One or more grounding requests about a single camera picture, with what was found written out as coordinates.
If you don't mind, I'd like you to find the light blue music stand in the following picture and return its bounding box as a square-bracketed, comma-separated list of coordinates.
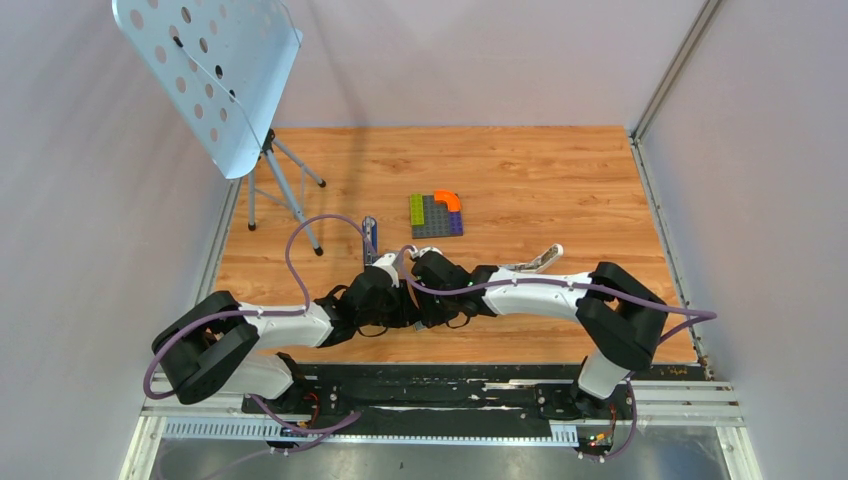
[111, 0, 326, 229]

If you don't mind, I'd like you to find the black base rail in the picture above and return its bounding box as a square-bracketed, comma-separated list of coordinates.
[142, 362, 747, 448]

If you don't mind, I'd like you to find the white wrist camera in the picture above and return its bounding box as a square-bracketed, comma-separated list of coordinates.
[410, 246, 443, 261]
[372, 252, 400, 287]

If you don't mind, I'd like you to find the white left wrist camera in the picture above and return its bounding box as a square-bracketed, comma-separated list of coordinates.
[372, 252, 400, 287]

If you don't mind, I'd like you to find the blue black stapler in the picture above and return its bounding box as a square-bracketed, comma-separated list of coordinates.
[362, 216, 379, 267]

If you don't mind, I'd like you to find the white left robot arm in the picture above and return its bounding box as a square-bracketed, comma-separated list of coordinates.
[151, 266, 421, 413]

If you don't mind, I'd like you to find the orange curved brick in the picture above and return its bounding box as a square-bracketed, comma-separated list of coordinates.
[433, 190, 461, 213]

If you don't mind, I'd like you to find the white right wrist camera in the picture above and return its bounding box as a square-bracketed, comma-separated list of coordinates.
[410, 246, 443, 261]

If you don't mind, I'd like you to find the grey building baseplate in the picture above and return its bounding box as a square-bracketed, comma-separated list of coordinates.
[410, 194, 461, 239]

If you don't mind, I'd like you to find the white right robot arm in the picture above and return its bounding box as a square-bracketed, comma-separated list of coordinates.
[404, 251, 669, 418]

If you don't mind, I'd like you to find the white stapler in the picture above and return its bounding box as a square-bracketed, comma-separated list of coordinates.
[503, 243, 565, 273]

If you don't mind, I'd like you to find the blue building brick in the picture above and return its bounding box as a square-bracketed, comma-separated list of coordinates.
[449, 211, 464, 236]

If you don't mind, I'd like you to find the green building brick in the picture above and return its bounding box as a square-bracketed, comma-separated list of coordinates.
[409, 194, 425, 226]

